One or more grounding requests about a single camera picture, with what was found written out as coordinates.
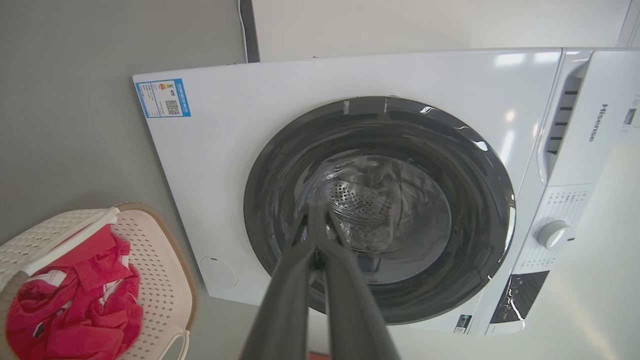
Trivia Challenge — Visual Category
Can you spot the cream perforated laundry basket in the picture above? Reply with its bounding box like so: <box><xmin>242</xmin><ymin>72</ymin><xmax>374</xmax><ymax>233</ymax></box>
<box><xmin>0</xmin><ymin>202</ymin><xmax>199</xmax><ymax>360</ymax></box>

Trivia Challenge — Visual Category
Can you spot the black display panel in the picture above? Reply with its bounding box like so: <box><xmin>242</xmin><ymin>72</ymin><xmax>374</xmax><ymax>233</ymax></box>
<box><xmin>490</xmin><ymin>270</ymin><xmax>550</xmax><ymax>325</ymax></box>

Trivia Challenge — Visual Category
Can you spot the white front-load washing machine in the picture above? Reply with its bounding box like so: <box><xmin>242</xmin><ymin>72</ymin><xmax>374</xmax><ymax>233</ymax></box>
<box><xmin>132</xmin><ymin>47</ymin><xmax>640</xmax><ymax>337</ymax></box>

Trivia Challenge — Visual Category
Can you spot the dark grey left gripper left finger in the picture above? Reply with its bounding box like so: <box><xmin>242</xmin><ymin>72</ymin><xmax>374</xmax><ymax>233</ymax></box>
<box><xmin>240</xmin><ymin>202</ymin><xmax>324</xmax><ymax>360</ymax></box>

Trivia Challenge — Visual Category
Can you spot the round white filter cover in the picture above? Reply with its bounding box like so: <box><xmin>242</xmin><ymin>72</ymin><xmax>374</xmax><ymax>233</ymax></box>
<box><xmin>199</xmin><ymin>256</ymin><xmax>238</xmax><ymax>289</ymax></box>

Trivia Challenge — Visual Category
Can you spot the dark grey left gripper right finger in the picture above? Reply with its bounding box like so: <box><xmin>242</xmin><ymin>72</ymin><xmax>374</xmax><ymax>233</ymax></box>
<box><xmin>319</xmin><ymin>207</ymin><xmax>402</xmax><ymax>360</ymax></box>

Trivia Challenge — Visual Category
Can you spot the white round control knob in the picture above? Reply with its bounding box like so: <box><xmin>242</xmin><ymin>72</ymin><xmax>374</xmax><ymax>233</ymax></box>
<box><xmin>536</xmin><ymin>220</ymin><xmax>576</xmax><ymax>252</ymax></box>

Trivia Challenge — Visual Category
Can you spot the dark baseboard strip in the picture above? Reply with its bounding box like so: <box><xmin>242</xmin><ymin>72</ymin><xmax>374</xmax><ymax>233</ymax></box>
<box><xmin>238</xmin><ymin>0</ymin><xmax>261</xmax><ymax>64</ymax></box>

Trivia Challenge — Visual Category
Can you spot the blue energy label sticker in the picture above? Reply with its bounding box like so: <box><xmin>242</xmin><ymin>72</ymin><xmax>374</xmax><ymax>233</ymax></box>
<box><xmin>135</xmin><ymin>78</ymin><xmax>192</xmax><ymax>119</ymax></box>

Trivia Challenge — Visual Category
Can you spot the red garment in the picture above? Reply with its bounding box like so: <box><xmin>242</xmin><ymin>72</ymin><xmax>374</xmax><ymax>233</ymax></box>
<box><xmin>6</xmin><ymin>224</ymin><xmax>144</xmax><ymax>360</ymax></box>

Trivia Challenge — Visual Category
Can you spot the round dark washing machine door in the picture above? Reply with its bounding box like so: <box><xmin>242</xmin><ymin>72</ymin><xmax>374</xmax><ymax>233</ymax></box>
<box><xmin>243</xmin><ymin>96</ymin><xmax>517</xmax><ymax>326</ymax></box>

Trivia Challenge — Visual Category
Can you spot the grey door handle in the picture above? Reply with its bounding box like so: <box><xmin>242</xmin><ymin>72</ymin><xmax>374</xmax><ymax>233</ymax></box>
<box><xmin>343</xmin><ymin>96</ymin><xmax>388</xmax><ymax>115</ymax></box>

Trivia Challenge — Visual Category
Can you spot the white detergent drawer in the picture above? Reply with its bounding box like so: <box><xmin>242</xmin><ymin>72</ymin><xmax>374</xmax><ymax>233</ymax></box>
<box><xmin>537</xmin><ymin>49</ymin><xmax>632</xmax><ymax>187</ymax></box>

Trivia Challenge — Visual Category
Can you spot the white door frame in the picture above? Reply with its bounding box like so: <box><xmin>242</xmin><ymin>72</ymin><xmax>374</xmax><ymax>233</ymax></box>
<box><xmin>616</xmin><ymin>0</ymin><xmax>640</xmax><ymax>49</ymax></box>

